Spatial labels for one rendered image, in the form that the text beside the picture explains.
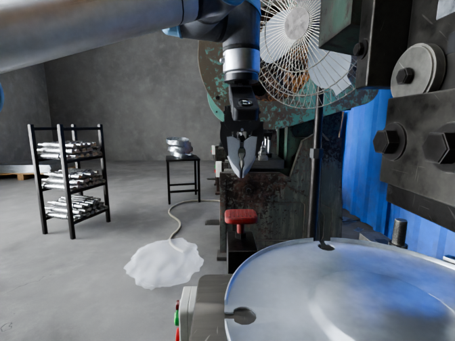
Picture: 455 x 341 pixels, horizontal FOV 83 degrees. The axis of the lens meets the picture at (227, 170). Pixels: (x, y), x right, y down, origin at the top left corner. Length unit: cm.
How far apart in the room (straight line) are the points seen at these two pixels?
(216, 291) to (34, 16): 33
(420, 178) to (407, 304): 12
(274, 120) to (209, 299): 134
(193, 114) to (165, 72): 124
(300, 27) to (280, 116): 64
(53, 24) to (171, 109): 660
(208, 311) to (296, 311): 8
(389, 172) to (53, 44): 37
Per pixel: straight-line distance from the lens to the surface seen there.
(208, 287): 30
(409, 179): 26
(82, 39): 36
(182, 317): 53
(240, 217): 54
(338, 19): 38
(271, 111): 154
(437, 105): 25
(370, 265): 37
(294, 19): 105
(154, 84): 707
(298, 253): 37
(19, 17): 35
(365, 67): 33
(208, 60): 157
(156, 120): 700
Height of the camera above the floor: 95
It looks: 10 degrees down
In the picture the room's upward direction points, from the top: straight up
